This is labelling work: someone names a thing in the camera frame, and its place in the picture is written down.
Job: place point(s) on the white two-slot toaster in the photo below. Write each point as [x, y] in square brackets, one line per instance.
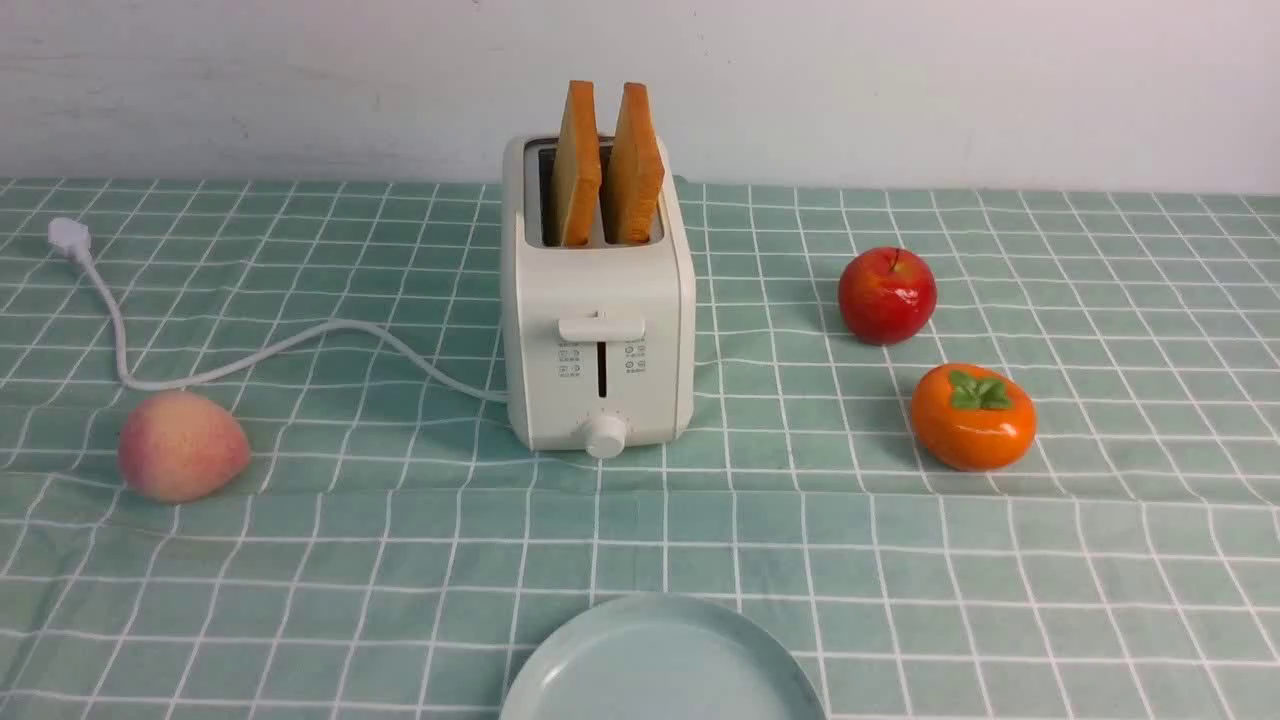
[599, 339]

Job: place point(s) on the light green plate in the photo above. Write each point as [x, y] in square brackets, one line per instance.
[661, 656]

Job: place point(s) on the green checkered tablecloth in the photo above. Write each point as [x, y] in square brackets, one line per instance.
[393, 552]

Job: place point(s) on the orange persimmon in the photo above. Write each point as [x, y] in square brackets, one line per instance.
[971, 418]

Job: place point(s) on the pink peach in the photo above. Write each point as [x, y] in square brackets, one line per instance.
[177, 446]

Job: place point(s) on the red apple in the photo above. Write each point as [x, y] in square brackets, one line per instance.
[886, 295]

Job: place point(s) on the toast slice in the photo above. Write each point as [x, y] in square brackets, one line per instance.
[577, 168]
[635, 173]

